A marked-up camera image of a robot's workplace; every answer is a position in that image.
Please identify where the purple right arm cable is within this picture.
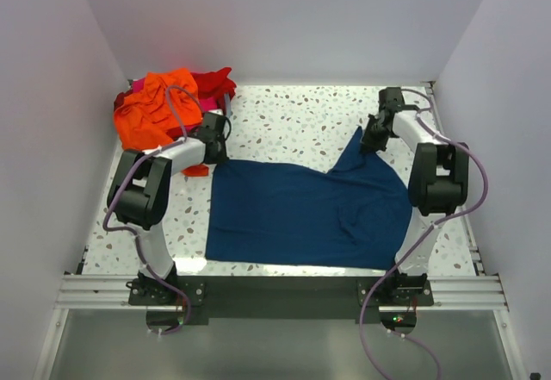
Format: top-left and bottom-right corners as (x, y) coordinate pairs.
(359, 87), (491, 380)

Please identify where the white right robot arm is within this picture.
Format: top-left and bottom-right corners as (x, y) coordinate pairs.
(361, 87), (469, 277)

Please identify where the blue t-shirt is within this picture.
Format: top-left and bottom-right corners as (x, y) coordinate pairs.
(205, 129), (412, 270)

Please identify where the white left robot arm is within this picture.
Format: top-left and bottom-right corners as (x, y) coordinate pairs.
(102, 110), (232, 280)

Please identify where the red t-shirt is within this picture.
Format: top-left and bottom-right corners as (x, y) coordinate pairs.
(113, 67), (238, 140)

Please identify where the grey laundry basket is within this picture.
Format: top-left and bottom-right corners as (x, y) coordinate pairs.
(217, 93), (232, 117)

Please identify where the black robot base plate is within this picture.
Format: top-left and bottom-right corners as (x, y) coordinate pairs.
(126, 274), (435, 328)

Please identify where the orange t-shirt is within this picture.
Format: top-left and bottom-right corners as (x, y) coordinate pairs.
(113, 67), (212, 178)

